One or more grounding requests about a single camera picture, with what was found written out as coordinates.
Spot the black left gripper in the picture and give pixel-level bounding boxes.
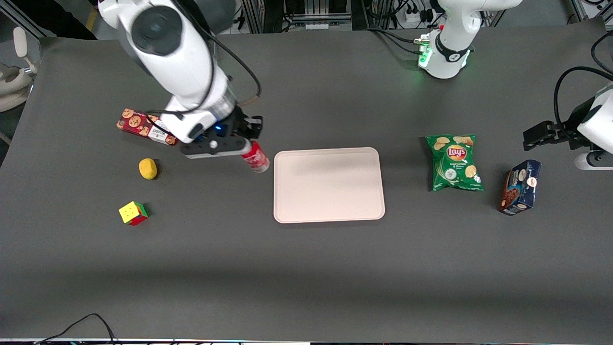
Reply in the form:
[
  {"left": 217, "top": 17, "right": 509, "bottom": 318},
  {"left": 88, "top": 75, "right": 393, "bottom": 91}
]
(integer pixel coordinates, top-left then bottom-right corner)
[{"left": 522, "top": 97, "right": 600, "bottom": 152}]

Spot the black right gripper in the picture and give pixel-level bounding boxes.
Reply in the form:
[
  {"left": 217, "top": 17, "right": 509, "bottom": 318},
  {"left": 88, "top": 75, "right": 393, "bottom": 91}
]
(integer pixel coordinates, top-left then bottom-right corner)
[{"left": 216, "top": 107, "right": 264, "bottom": 143}]

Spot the red coke bottle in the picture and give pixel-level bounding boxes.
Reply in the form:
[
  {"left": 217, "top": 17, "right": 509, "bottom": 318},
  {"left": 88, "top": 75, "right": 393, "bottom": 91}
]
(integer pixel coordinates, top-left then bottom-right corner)
[{"left": 239, "top": 140, "right": 270, "bottom": 173}]

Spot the beige plastic tray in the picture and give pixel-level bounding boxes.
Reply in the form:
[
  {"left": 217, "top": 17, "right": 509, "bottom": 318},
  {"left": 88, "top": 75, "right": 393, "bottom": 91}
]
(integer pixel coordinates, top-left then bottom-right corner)
[{"left": 273, "top": 147, "right": 386, "bottom": 224}]

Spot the blue chocolate cookie box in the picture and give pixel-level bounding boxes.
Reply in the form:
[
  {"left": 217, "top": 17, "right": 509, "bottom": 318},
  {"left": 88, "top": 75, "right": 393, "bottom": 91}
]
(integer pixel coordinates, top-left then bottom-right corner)
[{"left": 498, "top": 159, "right": 543, "bottom": 216}]

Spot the green chips bag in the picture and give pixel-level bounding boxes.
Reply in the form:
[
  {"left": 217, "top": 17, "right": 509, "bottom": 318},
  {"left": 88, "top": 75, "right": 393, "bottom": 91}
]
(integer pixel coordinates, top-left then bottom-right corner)
[{"left": 425, "top": 134, "right": 485, "bottom": 193}]

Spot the yellow lemon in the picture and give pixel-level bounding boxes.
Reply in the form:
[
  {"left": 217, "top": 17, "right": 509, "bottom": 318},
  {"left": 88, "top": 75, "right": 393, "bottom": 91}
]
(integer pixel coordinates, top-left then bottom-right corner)
[{"left": 138, "top": 158, "right": 158, "bottom": 181}]

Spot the red cookie box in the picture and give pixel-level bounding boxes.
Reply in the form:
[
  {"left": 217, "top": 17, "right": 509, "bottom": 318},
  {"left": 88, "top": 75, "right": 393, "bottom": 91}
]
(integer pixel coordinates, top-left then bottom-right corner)
[{"left": 116, "top": 108, "right": 179, "bottom": 147}]

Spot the colourful puzzle cube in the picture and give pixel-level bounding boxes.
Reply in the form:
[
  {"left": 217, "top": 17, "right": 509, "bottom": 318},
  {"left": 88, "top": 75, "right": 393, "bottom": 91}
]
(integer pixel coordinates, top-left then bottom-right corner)
[{"left": 118, "top": 201, "right": 149, "bottom": 227}]

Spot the beige plastic stand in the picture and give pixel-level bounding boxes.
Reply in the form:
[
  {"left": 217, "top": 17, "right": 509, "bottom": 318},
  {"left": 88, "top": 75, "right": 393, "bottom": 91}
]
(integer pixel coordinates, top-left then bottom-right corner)
[{"left": 0, "top": 26, "right": 40, "bottom": 114}]

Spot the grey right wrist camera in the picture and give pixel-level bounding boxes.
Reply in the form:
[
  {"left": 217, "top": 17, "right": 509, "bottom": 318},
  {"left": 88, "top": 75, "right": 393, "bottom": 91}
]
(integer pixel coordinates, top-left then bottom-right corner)
[{"left": 179, "top": 136, "right": 253, "bottom": 160}]

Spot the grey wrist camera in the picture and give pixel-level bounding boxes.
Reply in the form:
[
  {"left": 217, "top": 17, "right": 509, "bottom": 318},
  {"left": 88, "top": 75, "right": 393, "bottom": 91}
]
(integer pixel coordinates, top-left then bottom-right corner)
[
  {"left": 179, "top": 136, "right": 253, "bottom": 160},
  {"left": 574, "top": 150, "right": 613, "bottom": 171}
]

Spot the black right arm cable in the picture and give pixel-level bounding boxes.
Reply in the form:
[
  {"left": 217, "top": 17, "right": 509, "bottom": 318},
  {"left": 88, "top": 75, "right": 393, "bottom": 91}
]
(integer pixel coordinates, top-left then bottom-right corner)
[{"left": 146, "top": 0, "right": 262, "bottom": 120}]

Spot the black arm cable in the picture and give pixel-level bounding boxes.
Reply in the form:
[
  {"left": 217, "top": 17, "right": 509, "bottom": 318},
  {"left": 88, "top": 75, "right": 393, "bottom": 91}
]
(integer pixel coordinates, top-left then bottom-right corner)
[
  {"left": 554, "top": 66, "right": 613, "bottom": 132},
  {"left": 146, "top": 0, "right": 262, "bottom": 120}
]

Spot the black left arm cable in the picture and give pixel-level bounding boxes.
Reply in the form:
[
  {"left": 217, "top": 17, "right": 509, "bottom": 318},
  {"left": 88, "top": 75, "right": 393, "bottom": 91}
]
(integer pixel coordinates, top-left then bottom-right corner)
[{"left": 554, "top": 66, "right": 613, "bottom": 132}]

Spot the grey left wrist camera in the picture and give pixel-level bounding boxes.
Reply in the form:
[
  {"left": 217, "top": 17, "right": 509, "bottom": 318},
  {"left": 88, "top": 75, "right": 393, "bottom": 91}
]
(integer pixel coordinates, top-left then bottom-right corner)
[{"left": 574, "top": 150, "right": 613, "bottom": 171}]

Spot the black looped cable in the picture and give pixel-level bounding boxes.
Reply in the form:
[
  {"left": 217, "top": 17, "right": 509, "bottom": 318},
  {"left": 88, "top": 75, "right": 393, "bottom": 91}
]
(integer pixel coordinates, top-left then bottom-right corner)
[{"left": 590, "top": 30, "right": 613, "bottom": 75}]

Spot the aluminium frame rack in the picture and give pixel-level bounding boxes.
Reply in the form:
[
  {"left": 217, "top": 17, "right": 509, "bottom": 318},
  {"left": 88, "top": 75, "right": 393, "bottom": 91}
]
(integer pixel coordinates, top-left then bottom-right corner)
[{"left": 241, "top": 0, "right": 379, "bottom": 34}]

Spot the black base cable bundle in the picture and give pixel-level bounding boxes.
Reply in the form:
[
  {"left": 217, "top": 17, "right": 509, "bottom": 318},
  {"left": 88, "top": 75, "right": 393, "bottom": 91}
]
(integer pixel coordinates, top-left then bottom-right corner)
[{"left": 366, "top": 25, "right": 434, "bottom": 56}]

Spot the thin black table-edge cable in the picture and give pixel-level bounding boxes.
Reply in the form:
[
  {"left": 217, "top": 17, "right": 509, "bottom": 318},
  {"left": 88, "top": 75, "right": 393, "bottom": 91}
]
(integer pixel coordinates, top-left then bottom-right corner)
[{"left": 34, "top": 313, "right": 118, "bottom": 345}]

